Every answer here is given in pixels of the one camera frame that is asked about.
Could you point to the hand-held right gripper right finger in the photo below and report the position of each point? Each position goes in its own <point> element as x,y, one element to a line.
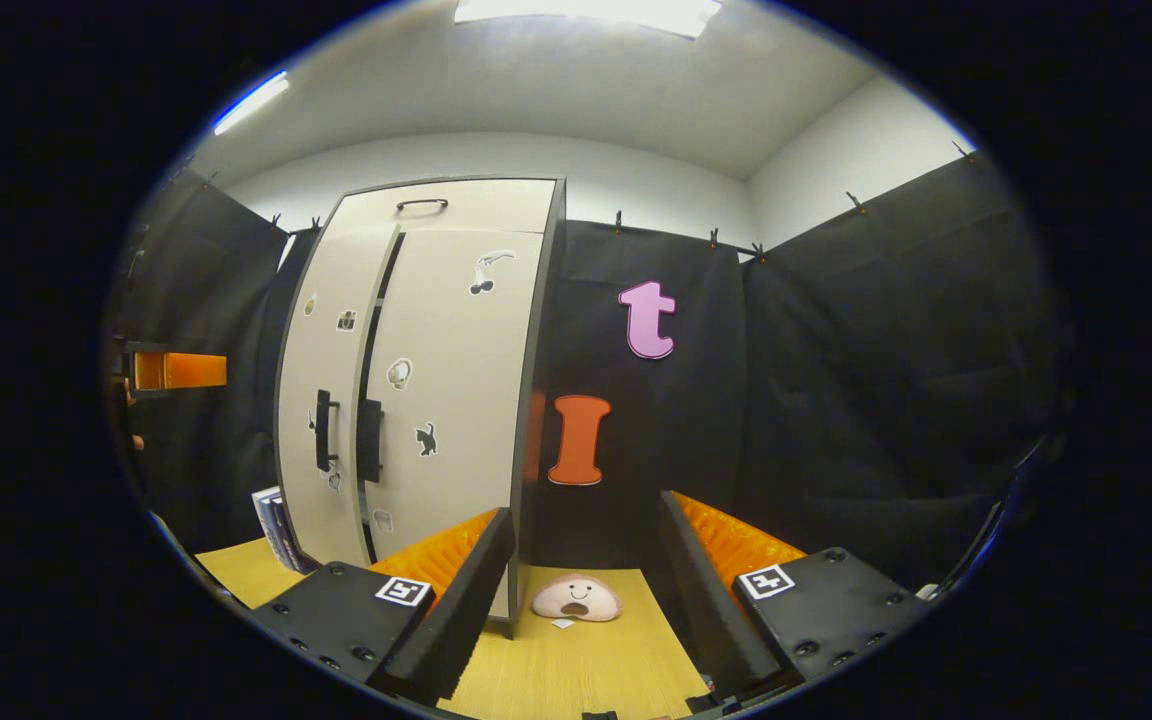
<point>711,600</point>

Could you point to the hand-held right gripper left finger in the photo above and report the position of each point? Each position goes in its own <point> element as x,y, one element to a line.
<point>466,610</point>

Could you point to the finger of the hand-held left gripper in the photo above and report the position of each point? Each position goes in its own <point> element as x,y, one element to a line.
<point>186,370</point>

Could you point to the white cabinet door with stickers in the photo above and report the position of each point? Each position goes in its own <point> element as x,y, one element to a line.
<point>456,340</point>
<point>331,350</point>

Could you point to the pink smiling plush toy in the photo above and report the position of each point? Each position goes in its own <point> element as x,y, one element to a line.
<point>576,590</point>

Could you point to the blue and white box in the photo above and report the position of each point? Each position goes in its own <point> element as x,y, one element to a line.
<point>276,530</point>

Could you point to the black backdrop cloth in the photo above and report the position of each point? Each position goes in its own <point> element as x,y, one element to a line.
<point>836,400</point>

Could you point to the white cabinet with dark interior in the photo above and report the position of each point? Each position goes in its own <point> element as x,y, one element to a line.
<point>541,350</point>

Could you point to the ceiling light panel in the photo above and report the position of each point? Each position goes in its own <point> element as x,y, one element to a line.
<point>586,12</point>

